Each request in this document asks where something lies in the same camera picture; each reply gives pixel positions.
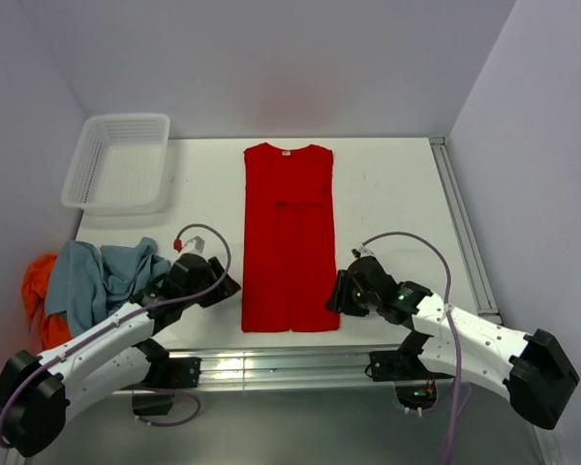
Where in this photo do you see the red t shirt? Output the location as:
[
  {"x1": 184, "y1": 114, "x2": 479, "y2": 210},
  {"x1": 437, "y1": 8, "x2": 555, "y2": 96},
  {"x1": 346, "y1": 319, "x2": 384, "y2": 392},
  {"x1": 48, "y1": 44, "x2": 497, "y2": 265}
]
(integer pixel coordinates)
[{"x1": 241, "y1": 142, "x2": 340, "y2": 333}]

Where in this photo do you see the blue grey t shirt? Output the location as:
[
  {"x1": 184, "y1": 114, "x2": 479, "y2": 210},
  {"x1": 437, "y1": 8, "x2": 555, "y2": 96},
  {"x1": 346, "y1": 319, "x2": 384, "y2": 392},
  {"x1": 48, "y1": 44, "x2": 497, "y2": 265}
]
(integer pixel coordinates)
[{"x1": 45, "y1": 237, "x2": 170, "y2": 337}]

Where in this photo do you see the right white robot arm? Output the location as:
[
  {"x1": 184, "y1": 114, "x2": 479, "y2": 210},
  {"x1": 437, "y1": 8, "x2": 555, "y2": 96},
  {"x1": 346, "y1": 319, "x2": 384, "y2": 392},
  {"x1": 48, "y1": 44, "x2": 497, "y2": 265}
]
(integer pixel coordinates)
[{"x1": 325, "y1": 256, "x2": 580, "y2": 430}]

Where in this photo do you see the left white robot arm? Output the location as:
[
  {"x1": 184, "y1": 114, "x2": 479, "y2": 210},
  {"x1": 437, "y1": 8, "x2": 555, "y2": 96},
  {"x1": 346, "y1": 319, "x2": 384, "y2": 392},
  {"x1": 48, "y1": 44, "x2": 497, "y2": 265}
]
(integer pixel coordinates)
[{"x1": 0, "y1": 253, "x2": 240, "y2": 457}]

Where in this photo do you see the white plastic perforated basket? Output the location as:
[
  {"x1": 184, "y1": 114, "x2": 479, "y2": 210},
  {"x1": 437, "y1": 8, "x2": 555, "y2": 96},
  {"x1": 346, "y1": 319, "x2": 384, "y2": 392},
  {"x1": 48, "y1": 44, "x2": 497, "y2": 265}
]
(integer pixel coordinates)
[{"x1": 61, "y1": 113, "x2": 170, "y2": 216}]

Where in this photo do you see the orange t shirt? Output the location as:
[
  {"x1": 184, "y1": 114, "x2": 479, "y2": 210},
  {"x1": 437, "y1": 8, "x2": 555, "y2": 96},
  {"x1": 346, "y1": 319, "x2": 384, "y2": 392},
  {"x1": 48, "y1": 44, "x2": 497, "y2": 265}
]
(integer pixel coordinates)
[{"x1": 21, "y1": 254, "x2": 72, "y2": 355}]

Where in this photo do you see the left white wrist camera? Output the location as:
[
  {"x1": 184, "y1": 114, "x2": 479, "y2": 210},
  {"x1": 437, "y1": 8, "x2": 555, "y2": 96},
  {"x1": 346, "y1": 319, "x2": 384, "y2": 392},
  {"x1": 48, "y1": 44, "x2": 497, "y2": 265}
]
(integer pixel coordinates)
[{"x1": 172, "y1": 235, "x2": 205, "y2": 256}]

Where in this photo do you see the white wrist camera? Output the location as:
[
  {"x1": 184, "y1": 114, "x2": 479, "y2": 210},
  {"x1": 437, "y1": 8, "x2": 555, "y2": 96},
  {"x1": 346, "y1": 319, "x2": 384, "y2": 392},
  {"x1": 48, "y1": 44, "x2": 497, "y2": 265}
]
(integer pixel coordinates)
[
  {"x1": 172, "y1": 235, "x2": 205, "y2": 256},
  {"x1": 352, "y1": 245, "x2": 375, "y2": 260}
]

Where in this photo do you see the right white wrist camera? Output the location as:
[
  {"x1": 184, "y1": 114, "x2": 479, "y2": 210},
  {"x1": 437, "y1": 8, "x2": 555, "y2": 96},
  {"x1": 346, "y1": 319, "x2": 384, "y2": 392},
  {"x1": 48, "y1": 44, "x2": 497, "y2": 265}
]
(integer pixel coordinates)
[{"x1": 352, "y1": 245, "x2": 375, "y2": 260}]

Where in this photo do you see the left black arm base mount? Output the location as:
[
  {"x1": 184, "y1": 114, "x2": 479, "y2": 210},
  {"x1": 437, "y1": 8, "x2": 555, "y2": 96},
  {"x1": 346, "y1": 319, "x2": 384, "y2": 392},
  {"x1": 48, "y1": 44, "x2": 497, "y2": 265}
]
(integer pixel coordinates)
[{"x1": 131, "y1": 357, "x2": 202, "y2": 427}]

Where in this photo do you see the aluminium right side rail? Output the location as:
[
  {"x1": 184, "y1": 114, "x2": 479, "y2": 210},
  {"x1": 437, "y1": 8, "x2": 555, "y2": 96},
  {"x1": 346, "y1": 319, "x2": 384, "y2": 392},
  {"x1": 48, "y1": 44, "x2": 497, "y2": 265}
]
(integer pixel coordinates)
[{"x1": 429, "y1": 138, "x2": 503, "y2": 326}]

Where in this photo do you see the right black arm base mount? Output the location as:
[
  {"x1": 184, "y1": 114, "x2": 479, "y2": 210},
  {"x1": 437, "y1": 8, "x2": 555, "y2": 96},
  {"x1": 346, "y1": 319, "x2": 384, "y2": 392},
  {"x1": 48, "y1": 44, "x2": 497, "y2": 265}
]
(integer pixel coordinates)
[{"x1": 364, "y1": 351, "x2": 438, "y2": 409}]

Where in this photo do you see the aluminium front rail frame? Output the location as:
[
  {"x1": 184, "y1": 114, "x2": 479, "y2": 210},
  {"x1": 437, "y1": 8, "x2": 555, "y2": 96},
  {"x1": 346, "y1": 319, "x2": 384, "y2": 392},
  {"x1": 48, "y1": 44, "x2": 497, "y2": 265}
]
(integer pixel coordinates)
[{"x1": 4, "y1": 341, "x2": 536, "y2": 464}]

